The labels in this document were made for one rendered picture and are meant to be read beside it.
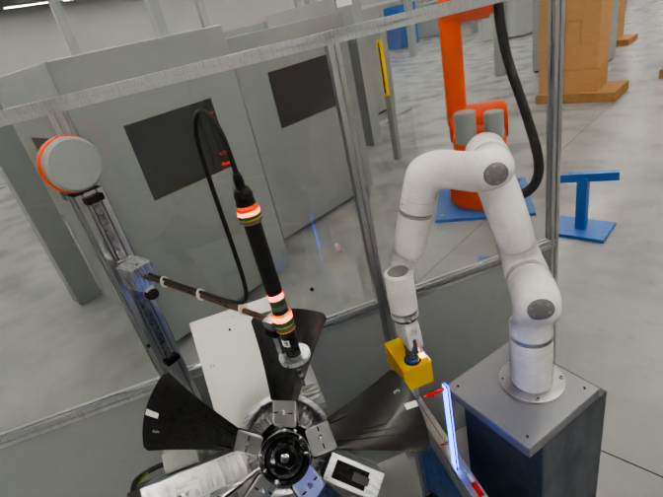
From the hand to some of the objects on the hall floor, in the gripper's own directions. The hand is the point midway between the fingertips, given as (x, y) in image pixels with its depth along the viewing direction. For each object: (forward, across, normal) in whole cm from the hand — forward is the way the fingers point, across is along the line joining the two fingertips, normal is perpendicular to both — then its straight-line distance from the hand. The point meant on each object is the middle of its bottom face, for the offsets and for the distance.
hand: (410, 354), depth 143 cm
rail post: (+110, -8, 0) cm, 110 cm away
